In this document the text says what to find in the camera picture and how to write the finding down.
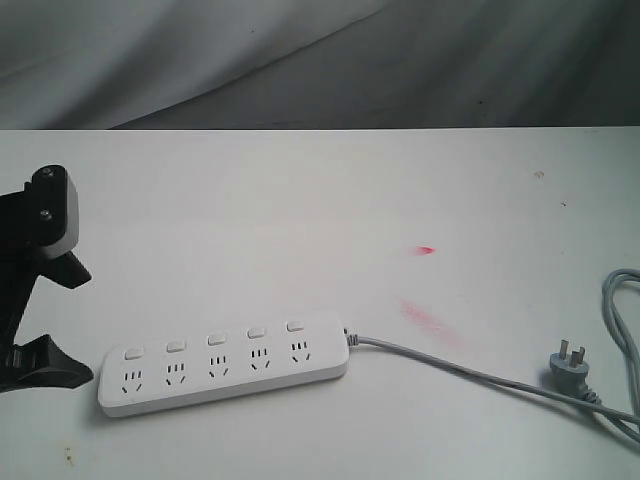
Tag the grey fabric backdrop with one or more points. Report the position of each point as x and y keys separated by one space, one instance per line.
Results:
x=318 y=64

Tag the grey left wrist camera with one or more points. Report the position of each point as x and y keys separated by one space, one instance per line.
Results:
x=54 y=201

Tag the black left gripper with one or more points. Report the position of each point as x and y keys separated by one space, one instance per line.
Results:
x=25 y=226

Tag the white five-outlet power strip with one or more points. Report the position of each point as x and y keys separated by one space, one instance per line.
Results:
x=222 y=362

